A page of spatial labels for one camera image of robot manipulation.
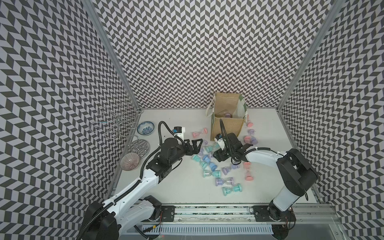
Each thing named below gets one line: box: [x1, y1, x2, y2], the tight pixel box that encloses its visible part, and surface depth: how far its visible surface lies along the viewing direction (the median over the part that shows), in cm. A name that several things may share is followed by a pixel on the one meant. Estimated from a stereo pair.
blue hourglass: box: [202, 154, 218, 172], surface depth 91 cm
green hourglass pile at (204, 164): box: [192, 154, 209, 169], surface depth 91 cm
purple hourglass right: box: [248, 129, 259, 145], surface depth 104 cm
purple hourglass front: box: [215, 177, 234, 187], surface depth 83 cm
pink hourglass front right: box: [243, 161, 254, 181], surface depth 86 cm
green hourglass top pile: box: [204, 142, 221, 154], surface depth 96 cm
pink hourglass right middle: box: [244, 135, 251, 144], surface depth 101 cm
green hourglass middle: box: [202, 169, 221, 179], surface depth 85 cm
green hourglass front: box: [221, 183, 243, 196], surface depth 80 cm
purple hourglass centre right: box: [221, 163, 241, 176], surface depth 87 cm
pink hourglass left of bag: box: [192, 127, 208, 139], surface depth 104 cm
